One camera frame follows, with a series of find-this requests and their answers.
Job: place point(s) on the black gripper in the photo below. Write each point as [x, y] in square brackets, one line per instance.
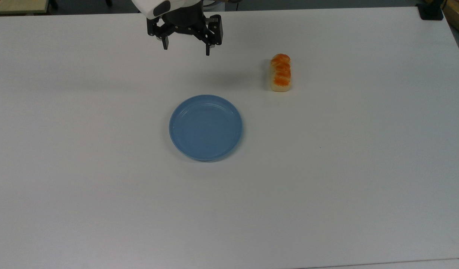
[185, 21]

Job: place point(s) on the orange glazed bread loaf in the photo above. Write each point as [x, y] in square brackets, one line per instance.
[280, 73]

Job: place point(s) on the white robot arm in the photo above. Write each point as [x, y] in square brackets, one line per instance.
[151, 7]

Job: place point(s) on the blue round plate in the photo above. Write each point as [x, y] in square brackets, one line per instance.
[205, 127]

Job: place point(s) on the light wooden table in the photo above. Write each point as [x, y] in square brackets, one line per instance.
[19, 6]

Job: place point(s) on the black table clamp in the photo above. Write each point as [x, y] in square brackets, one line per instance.
[430, 10]

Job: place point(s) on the wooden board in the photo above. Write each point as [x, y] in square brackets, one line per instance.
[458, 15]

